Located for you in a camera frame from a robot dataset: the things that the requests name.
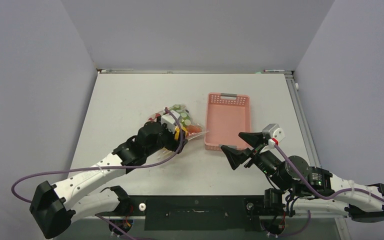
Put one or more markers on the aluminium table edge rail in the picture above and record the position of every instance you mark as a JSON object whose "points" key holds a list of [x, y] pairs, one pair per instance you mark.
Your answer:
{"points": [[310, 147]]}

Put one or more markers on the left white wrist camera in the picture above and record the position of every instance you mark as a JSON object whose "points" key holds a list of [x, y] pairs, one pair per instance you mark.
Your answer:
{"points": [[171, 121]]}

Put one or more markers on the pink perforated plastic basket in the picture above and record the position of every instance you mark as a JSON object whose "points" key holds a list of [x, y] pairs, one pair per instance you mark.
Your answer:
{"points": [[227, 115]]}

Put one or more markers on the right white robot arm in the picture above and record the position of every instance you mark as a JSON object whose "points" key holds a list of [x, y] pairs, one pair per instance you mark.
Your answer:
{"points": [[299, 186]]}

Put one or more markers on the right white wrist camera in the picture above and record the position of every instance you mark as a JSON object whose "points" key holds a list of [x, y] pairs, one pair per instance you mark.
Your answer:
{"points": [[273, 134]]}

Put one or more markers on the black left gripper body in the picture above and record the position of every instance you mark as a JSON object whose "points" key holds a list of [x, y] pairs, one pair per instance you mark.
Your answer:
{"points": [[166, 140]]}

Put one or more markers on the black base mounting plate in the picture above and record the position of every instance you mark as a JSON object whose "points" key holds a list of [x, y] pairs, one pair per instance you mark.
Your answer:
{"points": [[201, 212]]}

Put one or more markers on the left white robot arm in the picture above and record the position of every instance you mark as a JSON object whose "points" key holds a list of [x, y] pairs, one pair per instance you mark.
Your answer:
{"points": [[55, 206]]}

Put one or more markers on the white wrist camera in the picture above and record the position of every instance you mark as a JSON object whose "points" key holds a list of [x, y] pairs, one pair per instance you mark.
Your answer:
{"points": [[273, 134], [171, 121]]}

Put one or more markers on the green toy apple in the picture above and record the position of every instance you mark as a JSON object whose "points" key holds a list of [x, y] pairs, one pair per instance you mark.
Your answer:
{"points": [[185, 118]]}

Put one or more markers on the red watermelon slice toy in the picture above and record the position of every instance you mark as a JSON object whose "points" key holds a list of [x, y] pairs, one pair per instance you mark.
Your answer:
{"points": [[194, 129]]}

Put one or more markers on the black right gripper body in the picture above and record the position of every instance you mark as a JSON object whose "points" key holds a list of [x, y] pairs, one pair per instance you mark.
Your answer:
{"points": [[266, 161]]}

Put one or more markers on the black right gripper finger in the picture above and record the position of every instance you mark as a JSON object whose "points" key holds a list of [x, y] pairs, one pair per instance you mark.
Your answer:
{"points": [[236, 157], [254, 139]]}

